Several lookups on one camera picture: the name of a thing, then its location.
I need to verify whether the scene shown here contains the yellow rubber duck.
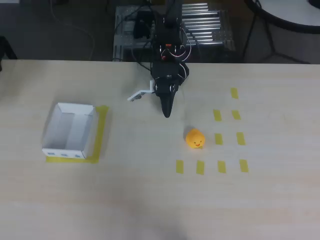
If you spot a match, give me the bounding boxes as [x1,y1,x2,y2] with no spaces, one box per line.
[185,128,206,150]

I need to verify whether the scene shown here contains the yellow tape box outline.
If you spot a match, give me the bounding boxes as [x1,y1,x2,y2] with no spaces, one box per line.
[45,105,110,165]

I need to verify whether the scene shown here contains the white cardboard box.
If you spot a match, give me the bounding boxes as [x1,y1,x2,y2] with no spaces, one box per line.
[41,102,95,160]

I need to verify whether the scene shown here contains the black device on rack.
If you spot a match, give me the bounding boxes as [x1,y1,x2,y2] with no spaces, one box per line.
[133,9,154,40]

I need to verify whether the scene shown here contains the aluminium roller rack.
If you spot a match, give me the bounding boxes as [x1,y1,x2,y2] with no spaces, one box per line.
[112,3,236,62]

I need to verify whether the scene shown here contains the black table stand legs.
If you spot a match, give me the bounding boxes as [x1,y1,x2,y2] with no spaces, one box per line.
[241,7,312,65]

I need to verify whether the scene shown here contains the round white black-rimmed table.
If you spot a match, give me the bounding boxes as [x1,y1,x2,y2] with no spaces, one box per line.
[243,0,320,35]

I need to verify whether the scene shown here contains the black object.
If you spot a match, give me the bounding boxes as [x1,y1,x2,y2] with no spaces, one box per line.
[0,35,19,73]

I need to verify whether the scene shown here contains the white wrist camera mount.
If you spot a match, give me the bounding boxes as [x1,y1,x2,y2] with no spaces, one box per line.
[126,79,155,102]

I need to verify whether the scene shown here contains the black cable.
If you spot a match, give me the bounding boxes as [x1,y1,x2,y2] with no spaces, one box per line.
[111,37,154,74]

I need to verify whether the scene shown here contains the red white servo wires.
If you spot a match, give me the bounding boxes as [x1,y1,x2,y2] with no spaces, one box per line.
[159,26,193,79]

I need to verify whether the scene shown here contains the thin grey floor cable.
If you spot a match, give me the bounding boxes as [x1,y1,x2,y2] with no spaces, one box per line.
[49,0,96,61]

